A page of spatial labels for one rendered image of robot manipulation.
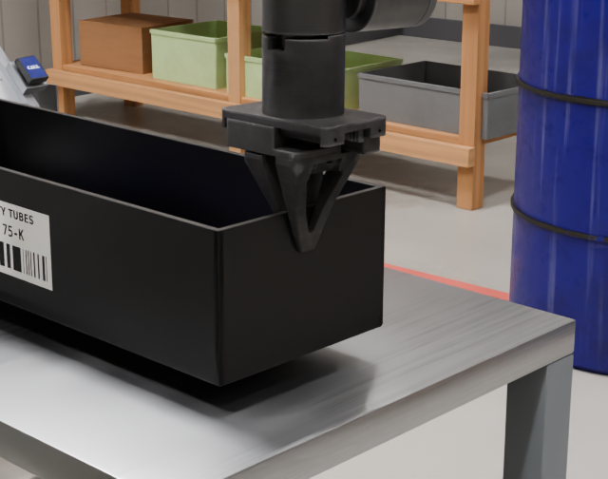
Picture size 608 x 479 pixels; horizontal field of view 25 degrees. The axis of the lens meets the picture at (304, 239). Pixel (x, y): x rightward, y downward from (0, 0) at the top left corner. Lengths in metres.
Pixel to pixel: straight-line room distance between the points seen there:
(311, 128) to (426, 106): 3.68
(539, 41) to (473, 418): 0.85
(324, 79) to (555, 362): 0.36
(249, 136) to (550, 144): 2.22
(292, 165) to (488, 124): 3.53
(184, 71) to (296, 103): 4.47
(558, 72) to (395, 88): 1.62
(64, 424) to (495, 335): 0.36
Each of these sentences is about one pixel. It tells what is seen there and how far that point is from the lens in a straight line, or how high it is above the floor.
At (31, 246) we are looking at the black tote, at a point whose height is 0.88.
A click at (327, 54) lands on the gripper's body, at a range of 0.93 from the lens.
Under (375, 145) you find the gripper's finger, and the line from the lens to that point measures 0.95.
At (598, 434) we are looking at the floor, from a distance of 2.92.
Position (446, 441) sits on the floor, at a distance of 2.84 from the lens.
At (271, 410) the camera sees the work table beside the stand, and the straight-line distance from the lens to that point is 0.98.
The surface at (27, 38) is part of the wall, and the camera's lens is 6.26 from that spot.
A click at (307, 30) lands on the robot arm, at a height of 1.06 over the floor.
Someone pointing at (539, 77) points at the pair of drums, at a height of 0.65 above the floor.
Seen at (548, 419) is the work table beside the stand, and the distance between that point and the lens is 1.18.
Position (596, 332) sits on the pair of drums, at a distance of 3.18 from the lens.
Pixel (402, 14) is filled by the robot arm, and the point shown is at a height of 1.07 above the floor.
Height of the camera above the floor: 1.20
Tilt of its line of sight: 17 degrees down
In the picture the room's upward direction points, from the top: straight up
